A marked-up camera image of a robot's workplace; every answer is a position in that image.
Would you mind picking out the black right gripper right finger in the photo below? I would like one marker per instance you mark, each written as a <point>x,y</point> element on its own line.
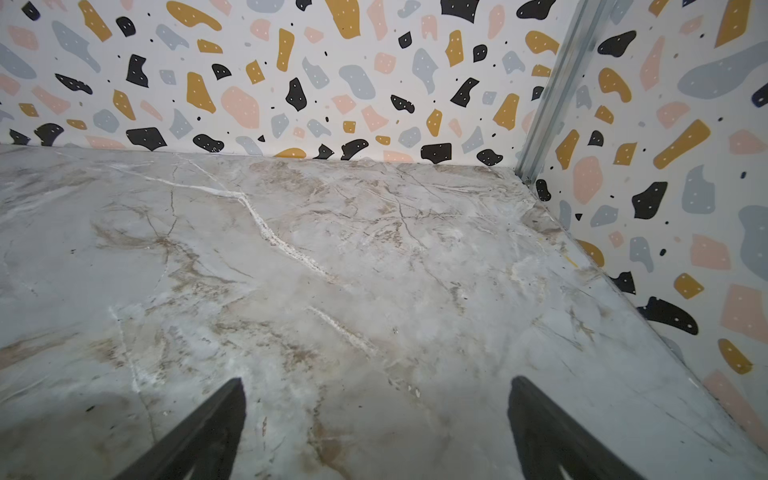
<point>550,444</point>

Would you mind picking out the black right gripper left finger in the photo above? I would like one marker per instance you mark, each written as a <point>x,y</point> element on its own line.
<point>202,446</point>

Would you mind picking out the aluminium corner post right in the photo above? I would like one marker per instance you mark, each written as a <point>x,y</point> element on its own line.
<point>589,20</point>

